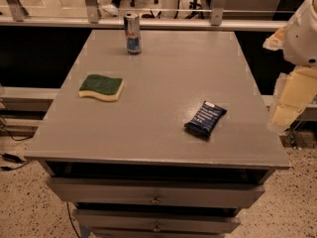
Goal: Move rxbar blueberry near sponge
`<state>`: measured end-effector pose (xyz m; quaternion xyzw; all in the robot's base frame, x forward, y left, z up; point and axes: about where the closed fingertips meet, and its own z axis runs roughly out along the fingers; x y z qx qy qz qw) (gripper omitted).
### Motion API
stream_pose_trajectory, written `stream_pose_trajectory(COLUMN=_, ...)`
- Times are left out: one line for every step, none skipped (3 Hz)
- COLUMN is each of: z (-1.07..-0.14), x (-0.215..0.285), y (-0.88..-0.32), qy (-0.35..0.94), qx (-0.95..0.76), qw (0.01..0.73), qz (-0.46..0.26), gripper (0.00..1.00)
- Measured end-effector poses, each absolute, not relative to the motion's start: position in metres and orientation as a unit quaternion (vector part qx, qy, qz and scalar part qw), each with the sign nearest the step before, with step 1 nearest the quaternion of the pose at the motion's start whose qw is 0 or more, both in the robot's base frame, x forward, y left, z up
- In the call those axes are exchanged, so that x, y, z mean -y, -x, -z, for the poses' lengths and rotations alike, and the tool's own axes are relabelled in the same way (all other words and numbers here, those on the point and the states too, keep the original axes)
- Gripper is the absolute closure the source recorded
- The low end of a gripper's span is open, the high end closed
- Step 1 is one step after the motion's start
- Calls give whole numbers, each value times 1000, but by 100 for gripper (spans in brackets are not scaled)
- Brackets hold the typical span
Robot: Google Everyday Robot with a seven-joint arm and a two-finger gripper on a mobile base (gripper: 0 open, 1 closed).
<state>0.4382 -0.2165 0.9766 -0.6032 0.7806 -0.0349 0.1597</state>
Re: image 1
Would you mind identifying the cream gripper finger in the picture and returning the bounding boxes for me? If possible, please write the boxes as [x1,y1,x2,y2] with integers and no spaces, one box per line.
[269,65,317,128]
[263,26,286,51]

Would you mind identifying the blue rxbar blueberry wrapper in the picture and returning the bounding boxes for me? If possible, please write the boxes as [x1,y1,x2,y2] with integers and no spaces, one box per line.
[184,101,227,137]

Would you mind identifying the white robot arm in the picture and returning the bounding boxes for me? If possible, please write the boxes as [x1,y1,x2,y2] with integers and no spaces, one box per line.
[263,0,317,131]

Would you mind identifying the green and yellow sponge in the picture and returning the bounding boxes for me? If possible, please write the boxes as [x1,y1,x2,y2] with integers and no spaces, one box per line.
[78,74,124,102]

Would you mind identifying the silver blue energy drink can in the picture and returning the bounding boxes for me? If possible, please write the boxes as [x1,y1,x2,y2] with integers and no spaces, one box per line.
[124,13,142,55]

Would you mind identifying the metal railing frame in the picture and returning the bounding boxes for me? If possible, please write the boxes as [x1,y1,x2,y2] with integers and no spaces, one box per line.
[0,0,285,32]

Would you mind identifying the black floor cable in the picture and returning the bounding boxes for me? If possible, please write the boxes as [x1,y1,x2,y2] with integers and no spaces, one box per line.
[0,152,32,173]

